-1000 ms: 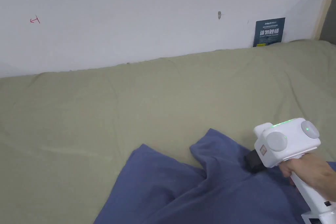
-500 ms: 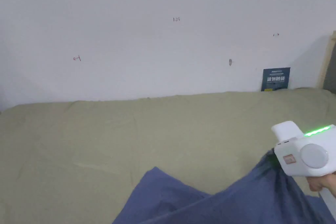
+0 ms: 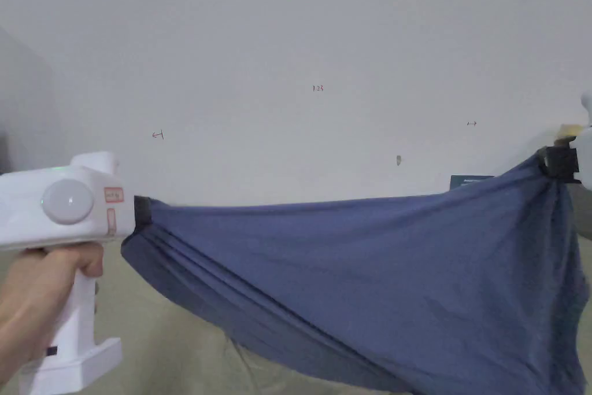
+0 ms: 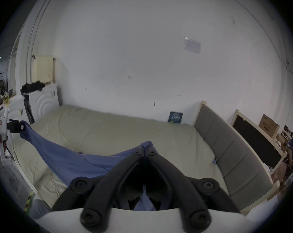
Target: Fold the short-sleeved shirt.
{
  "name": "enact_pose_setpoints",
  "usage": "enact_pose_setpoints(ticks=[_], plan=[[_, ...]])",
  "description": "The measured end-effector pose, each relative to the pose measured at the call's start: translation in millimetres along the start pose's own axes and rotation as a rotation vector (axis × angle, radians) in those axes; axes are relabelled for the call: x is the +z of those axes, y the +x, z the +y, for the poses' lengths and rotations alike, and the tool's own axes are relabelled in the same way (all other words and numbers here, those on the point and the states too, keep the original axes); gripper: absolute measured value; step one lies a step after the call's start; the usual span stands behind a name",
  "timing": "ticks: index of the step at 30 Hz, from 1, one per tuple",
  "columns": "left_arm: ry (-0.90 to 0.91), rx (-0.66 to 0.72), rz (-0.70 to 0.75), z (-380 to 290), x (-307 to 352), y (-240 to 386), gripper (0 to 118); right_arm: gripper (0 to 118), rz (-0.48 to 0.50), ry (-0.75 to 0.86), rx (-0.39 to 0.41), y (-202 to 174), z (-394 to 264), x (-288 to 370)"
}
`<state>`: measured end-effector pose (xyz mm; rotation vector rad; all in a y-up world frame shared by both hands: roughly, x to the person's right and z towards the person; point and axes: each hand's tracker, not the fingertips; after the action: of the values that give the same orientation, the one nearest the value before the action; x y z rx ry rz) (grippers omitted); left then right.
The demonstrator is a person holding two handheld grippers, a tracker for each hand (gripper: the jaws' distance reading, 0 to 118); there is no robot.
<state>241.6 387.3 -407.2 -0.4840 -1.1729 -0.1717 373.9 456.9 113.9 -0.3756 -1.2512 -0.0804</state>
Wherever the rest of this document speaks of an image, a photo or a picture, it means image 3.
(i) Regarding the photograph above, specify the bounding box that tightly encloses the person's right hand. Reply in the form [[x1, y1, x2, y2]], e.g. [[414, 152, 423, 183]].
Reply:
[[554, 124, 584, 148]]

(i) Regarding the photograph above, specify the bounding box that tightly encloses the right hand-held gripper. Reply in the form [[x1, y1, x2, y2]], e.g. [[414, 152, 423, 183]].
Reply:
[[535, 94, 592, 211]]

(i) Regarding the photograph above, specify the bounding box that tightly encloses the bed with beige sheet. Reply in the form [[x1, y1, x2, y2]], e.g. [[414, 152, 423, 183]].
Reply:
[[0, 200, 592, 395]]

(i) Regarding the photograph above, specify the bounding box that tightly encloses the person's left hand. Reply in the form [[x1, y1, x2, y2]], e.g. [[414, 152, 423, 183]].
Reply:
[[0, 243, 105, 387]]

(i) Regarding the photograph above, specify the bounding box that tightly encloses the dark blue shirt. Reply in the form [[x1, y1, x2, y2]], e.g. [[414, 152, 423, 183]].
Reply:
[[120, 154, 592, 395]]

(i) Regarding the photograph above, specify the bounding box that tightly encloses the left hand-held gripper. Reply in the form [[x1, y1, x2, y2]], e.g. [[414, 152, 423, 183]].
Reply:
[[0, 152, 154, 395]]

